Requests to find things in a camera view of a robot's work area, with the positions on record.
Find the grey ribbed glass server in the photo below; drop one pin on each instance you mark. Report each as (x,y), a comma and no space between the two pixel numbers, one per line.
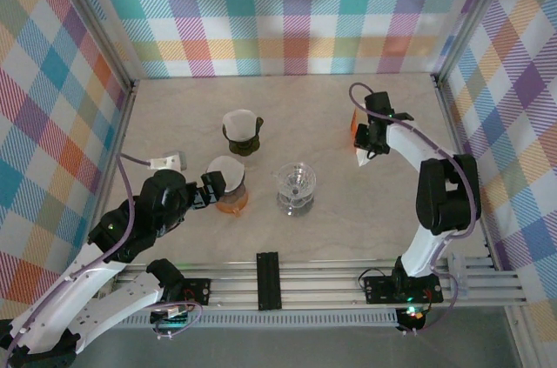
(296,210)

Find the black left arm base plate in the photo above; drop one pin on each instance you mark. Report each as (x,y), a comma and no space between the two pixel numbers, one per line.
(200,292)

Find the aluminium frame post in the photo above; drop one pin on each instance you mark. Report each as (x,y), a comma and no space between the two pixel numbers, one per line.
(95,22)
(473,15)

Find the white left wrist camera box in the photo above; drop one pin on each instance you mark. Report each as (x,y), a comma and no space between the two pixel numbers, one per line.
(167,161)

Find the clear plastic coffee dripper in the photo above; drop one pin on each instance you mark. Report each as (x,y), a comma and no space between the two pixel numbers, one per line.
(296,181)

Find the clear glass server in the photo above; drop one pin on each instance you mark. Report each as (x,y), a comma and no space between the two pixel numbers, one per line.
(249,158)

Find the clear plastic rail bracket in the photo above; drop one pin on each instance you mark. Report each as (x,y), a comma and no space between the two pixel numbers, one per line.
(459,272)

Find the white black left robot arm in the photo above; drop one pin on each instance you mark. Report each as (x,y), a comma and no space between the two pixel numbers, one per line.
(78,298)

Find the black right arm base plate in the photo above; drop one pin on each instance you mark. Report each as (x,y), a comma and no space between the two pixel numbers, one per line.
(378,292)

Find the green plastic coffee dripper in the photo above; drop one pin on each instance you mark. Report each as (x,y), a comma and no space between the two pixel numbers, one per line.
(246,148)

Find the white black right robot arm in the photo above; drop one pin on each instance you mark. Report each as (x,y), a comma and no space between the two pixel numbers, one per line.
(448,194)

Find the orange white filter package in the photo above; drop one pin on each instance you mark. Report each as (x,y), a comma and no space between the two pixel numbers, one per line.
(362,161)

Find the orange glass server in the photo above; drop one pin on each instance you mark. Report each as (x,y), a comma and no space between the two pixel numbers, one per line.
(235,207)

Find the aluminium table side rail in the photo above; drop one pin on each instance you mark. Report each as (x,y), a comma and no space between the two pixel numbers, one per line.
(114,133)
(448,111)

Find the aluminium front rail assembly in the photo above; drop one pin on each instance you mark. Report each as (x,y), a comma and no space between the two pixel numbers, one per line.
(326,285)

